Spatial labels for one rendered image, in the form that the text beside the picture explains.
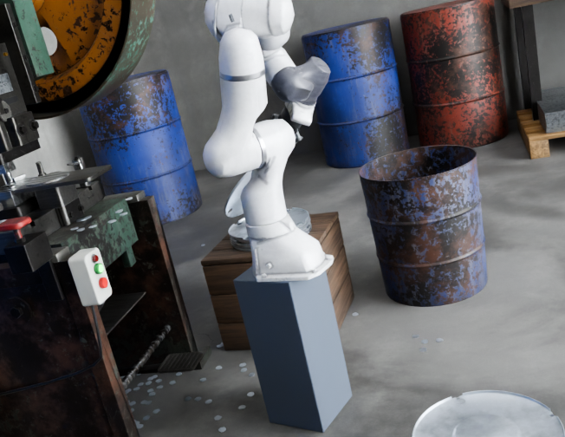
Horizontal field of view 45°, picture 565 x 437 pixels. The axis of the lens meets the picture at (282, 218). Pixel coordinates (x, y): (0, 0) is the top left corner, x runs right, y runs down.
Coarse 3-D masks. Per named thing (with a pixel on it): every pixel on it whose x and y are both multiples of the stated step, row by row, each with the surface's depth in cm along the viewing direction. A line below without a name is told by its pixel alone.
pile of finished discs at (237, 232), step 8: (296, 208) 248; (296, 216) 240; (304, 216) 238; (240, 224) 249; (296, 224) 234; (304, 224) 232; (232, 232) 238; (240, 232) 236; (232, 240) 235; (240, 240) 230; (248, 240) 228; (240, 248) 234; (248, 248) 229
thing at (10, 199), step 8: (8, 184) 202; (16, 184) 198; (0, 192) 191; (8, 192) 190; (24, 192) 196; (32, 192) 199; (0, 200) 192; (8, 200) 191; (16, 200) 192; (24, 200) 195
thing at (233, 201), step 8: (248, 176) 222; (240, 184) 222; (232, 192) 223; (240, 192) 227; (232, 200) 227; (240, 200) 233; (224, 208) 228; (232, 208) 232; (240, 208) 238; (232, 216) 238
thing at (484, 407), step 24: (432, 408) 146; (456, 408) 144; (480, 408) 142; (504, 408) 141; (528, 408) 139; (432, 432) 138; (456, 432) 136; (480, 432) 134; (504, 432) 133; (528, 432) 132; (552, 432) 131
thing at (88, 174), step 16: (48, 176) 196; (64, 176) 192; (80, 176) 188; (96, 176) 187; (16, 192) 190; (48, 192) 190; (64, 192) 192; (48, 208) 192; (64, 208) 192; (80, 208) 198; (64, 224) 193
